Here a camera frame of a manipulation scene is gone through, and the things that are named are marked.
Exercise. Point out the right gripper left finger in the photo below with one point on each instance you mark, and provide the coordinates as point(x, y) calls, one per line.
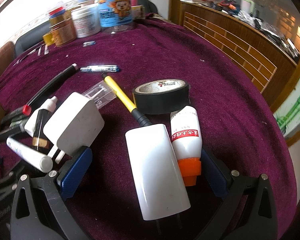
point(38, 209)

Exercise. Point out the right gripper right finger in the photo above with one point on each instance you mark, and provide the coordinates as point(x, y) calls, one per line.
point(229, 205)

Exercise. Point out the white rectangular power bank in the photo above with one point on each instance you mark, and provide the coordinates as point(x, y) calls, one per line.
point(157, 178)

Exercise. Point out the white wall charger plug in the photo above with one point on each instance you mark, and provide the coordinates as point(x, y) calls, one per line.
point(76, 123)

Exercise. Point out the black marker red end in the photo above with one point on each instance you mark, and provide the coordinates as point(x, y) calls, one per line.
point(59, 79)

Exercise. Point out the white glue bottle orange cap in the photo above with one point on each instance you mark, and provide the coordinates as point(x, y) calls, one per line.
point(186, 140)

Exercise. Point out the yellow black pen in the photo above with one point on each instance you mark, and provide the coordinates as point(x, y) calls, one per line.
point(141, 119)

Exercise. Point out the black electrical tape roll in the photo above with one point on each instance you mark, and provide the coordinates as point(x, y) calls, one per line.
point(161, 96)

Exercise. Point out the blue silver clear pen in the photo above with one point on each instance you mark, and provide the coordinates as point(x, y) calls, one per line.
point(100, 69)

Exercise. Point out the white tube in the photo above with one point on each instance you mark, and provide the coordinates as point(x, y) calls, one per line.
point(38, 160)

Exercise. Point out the black brown lipstick tube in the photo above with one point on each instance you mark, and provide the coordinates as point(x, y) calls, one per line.
point(40, 142)

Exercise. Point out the maroon tablecloth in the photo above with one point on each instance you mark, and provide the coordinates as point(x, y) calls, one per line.
point(237, 125)

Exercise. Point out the white small dropper bottle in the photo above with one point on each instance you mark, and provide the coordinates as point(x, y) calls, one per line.
point(48, 106)

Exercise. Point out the clear plastic case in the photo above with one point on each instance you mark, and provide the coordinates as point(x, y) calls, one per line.
point(101, 94)

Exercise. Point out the wooden brick pattern counter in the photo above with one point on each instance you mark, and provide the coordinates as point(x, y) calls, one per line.
point(269, 68)

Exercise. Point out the brown chair back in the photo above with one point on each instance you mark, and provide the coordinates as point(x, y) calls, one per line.
point(7, 55)

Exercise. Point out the metal tweezers tools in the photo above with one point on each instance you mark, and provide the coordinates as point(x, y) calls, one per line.
point(39, 50)

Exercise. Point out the dark grey sofa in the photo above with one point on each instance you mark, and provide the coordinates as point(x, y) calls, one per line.
point(31, 38)

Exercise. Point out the amber honey jar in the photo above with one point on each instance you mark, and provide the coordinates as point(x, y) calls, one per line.
point(63, 32)

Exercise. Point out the white label jar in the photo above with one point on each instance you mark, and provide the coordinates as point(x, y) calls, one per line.
point(86, 20)

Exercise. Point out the red blue lid jar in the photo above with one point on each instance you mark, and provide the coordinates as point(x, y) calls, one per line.
point(57, 15)

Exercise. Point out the white green tumbler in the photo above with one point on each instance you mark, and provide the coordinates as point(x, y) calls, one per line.
point(247, 6)

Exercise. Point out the large cartoon label clear jar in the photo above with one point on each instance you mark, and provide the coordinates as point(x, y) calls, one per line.
point(115, 15)

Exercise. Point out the black bag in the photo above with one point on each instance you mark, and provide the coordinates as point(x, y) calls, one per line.
point(148, 7)

